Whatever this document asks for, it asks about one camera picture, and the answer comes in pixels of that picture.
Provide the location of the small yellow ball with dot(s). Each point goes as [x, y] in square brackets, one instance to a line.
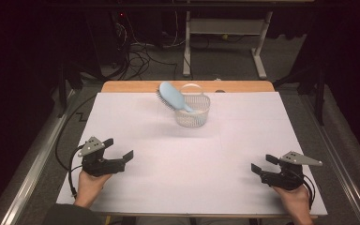
[225, 36]

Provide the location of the white table sheet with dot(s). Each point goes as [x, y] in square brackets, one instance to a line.
[168, 168]

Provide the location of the white plastic basket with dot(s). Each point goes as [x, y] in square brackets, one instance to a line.
[193, 115]

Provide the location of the person's left hand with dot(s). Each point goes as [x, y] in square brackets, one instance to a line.
[90, 189]

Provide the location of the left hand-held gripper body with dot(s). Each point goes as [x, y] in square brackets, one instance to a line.
[101, 167]

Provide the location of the aluminium floor rail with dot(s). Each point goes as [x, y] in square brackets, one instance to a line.
[34, 168]
[343, 175]

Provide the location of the black metal stand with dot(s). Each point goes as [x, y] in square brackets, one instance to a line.
[319, 93]
[63, 90]

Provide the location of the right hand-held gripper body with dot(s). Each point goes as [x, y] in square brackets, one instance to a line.
[286, 176]

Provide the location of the person's right hand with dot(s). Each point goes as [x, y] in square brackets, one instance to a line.
[295, 203]

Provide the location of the white metal desk frame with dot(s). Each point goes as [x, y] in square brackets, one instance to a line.
[225, 26]

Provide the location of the light blue hairbrush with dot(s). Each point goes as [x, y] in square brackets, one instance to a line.
[173, 95]

